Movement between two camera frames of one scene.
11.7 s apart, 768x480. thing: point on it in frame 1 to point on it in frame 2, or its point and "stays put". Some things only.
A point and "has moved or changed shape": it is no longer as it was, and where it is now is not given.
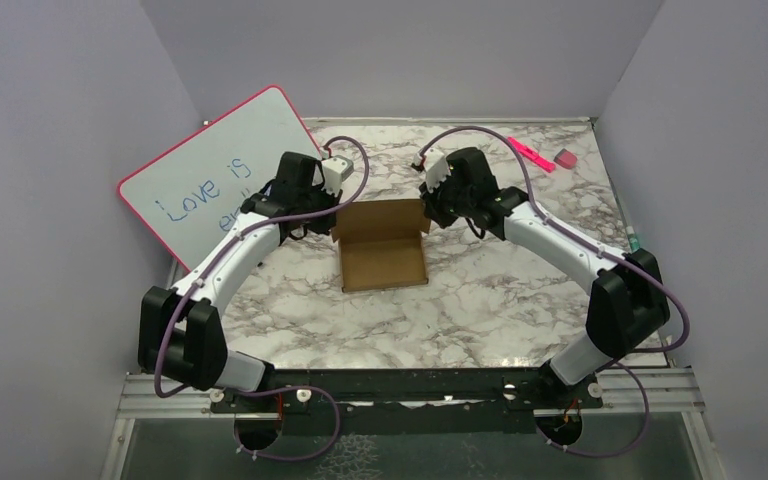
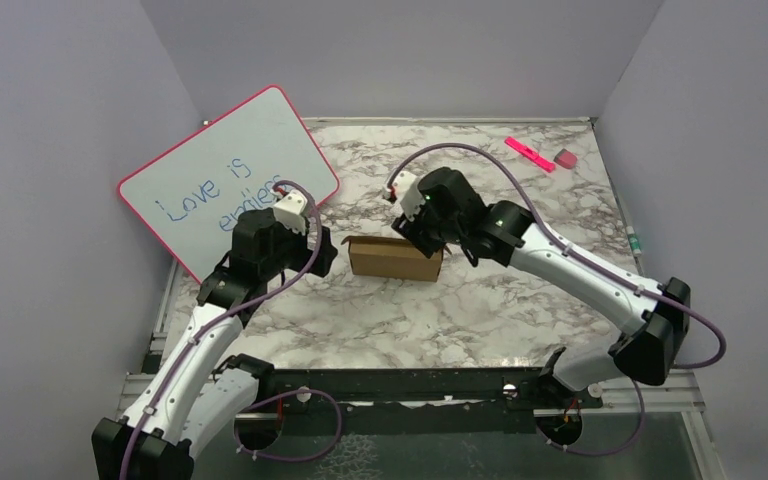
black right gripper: (430, 203) to (412, 230)
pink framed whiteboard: (186, 196) stays put
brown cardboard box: (380, 244) has moved or changed shape
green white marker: (633, 239) stays put
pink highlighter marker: (532, 156) stays put
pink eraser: (566, 158) stays put
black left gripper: (324, 225) to (325, 253)
